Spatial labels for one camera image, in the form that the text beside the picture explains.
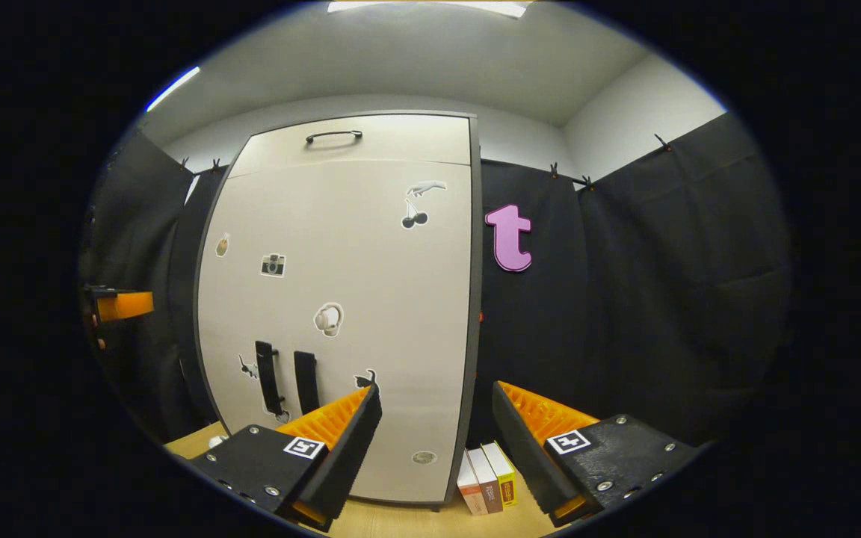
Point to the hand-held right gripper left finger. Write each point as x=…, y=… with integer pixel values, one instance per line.
x=348, y=448

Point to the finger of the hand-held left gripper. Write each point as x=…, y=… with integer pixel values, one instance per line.
x=128, y=305

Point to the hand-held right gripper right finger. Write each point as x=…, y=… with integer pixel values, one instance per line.
x=524, y=456

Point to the white cabinet door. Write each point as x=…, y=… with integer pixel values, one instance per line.
x=251, y=299
x=400, y=299

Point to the white shoe cabinet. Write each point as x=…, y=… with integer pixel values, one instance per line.
x=476, y=299

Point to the white cabinet drawer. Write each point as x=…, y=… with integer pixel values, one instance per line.
x=400, y=138

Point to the yellow box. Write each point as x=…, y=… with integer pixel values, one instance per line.
x=504, y=478

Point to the brown red box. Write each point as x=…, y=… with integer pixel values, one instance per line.
x=489, y=482

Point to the white red box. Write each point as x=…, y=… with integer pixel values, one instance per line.
x=471, y=489

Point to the black backdrop cloth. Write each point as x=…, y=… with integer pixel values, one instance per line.
x=662, y=299

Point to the long ceiling light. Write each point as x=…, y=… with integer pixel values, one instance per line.
x=173, y=88
x=430, y=7

